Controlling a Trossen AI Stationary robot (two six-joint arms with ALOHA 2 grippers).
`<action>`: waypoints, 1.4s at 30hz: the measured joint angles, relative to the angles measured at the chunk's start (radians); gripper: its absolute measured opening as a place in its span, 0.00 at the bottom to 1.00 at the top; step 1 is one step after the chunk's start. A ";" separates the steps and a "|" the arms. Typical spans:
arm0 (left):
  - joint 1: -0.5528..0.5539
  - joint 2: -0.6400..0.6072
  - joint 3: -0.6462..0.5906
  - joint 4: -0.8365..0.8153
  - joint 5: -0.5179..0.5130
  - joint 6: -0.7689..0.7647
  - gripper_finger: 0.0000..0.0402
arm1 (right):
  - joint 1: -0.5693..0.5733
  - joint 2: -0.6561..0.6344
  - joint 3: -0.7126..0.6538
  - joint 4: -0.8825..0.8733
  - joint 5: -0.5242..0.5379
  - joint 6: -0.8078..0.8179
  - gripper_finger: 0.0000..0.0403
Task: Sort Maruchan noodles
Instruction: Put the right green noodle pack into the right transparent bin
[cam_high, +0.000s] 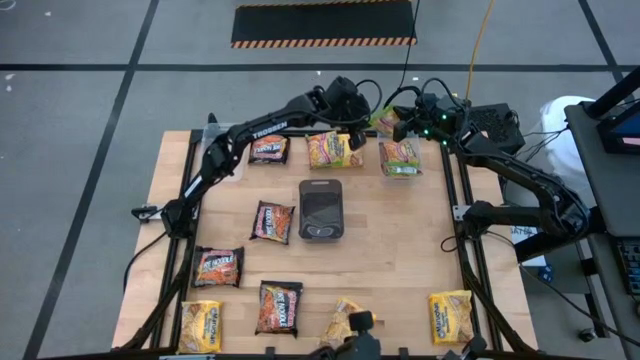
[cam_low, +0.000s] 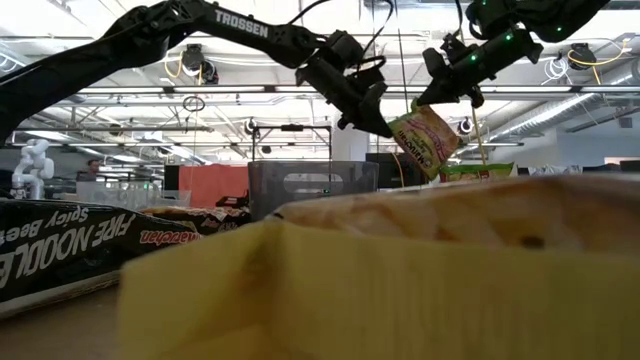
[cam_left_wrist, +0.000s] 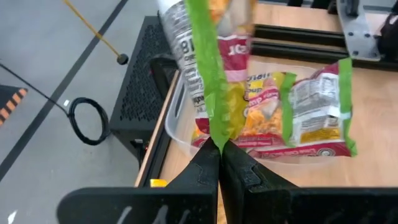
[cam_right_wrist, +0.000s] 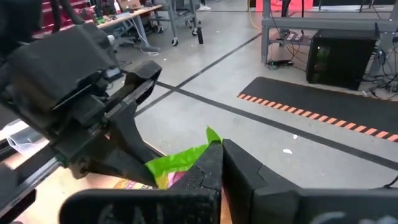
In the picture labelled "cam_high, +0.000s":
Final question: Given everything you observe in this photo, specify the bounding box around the black keyboard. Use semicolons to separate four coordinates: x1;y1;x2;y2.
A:
615;238;640;297

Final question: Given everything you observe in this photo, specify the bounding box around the grey side desk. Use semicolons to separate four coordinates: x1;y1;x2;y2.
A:
563;99;640;239

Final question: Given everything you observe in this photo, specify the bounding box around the yellow hanging cable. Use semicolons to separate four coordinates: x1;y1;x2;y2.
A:
463;0;497;101

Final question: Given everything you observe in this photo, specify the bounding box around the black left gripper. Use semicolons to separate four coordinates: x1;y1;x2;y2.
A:
335;97;372;152

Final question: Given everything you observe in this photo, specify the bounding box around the white plastic bag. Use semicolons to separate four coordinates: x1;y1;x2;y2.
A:
538;95;597;206

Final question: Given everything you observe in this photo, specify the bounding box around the black aluminium table frame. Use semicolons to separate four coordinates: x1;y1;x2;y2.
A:
114;127;539;360

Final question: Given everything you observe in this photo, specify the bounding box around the dark grey plastic bin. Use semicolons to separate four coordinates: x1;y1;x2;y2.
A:
298;178;345;244

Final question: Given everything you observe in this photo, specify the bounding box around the clear plastic bin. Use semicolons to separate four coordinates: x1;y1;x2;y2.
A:
377;135;425;180
199;122;247;184

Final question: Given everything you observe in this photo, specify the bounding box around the black support beam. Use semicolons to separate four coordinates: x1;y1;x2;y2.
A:
582;64;640;121

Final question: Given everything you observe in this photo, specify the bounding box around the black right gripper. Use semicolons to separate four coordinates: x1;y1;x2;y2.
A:
392;99;451;144

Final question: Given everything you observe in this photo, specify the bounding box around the black perforated computer case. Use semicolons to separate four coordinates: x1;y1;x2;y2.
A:
464;102;526;157

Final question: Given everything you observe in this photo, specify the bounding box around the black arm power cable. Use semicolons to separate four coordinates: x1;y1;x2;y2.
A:
122;229;171;294

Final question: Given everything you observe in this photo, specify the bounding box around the black fire noodle pack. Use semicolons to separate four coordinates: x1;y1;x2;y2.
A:
191;245;246;289
254;279;304;339
248;133;292;166
249;200;297;246

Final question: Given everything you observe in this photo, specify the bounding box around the yellow creamy chicken ramen pack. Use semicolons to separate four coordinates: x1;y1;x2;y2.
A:
427;289;474;346
319;297;377;349
177;299;224;355

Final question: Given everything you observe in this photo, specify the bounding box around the black hazard-striped floor mat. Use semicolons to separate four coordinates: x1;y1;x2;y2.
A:
230;0;418;50

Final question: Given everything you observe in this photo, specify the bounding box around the black desk crossbar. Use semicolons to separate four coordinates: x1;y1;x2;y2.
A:
514;204;609;264

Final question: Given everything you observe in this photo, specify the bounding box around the black-framed monitor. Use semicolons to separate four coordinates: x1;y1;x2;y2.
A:
596;97;640;155

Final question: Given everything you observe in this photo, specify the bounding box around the white paper sheet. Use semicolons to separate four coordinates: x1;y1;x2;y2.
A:
508;223;548;269

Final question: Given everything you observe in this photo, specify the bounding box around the black hanging cable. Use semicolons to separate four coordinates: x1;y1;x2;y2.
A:
382;0;426;125

